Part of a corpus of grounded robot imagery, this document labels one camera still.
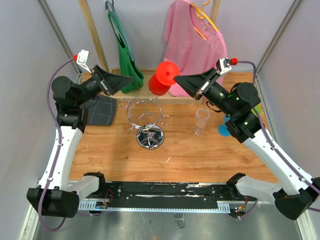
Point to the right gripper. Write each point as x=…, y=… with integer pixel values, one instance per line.
x=193, y=84

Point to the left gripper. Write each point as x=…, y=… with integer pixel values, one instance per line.
x=112, y=83

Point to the clear wine glass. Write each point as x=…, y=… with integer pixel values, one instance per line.
x=201, y=118

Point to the red wine glass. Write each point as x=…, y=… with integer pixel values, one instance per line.
x=160, y=83

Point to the blue wine glass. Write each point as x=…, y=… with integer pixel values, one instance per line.
x=223, y=129

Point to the green wine glass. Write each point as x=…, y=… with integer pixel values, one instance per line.
x=257, y=109

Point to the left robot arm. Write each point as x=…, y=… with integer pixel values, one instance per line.
x=53, y=196

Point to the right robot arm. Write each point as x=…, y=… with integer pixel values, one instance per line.
x=296, y=189

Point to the wooden clothes rack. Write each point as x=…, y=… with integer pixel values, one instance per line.
x=142, y=93

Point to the chrome wine glass rack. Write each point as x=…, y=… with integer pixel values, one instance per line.
x=146, y=116

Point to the green garment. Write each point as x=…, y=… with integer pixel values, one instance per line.
x=127, y=67

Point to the dark grey checked cloth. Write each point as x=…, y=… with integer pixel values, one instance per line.
x=101, y=110

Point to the pink t-shirt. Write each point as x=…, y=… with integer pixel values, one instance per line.
x=192, y=44

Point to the grey clothes hanger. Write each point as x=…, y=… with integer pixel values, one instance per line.
x=109, y=6

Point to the yellow clothes hanger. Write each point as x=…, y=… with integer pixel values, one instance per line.
x=201, y=15

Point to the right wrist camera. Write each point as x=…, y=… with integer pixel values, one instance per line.
x=224, y=65

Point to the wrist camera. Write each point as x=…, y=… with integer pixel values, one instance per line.
x=224, y=65
x=81, y=59

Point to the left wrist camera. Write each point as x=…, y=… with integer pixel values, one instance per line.
x=81, y=59

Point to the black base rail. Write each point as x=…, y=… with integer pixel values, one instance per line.
x=161, y=197

